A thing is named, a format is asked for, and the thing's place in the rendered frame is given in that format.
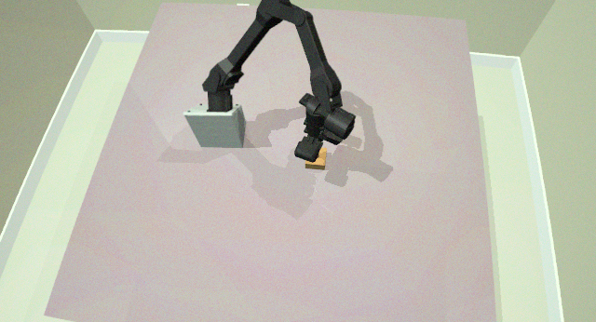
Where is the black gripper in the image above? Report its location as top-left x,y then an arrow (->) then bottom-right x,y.
294,119 -> 325,163

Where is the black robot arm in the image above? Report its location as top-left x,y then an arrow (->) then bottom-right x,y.
202,0 -> 356,145

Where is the tan wooden block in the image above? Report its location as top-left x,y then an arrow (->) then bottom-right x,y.
305,148 -> 327,170

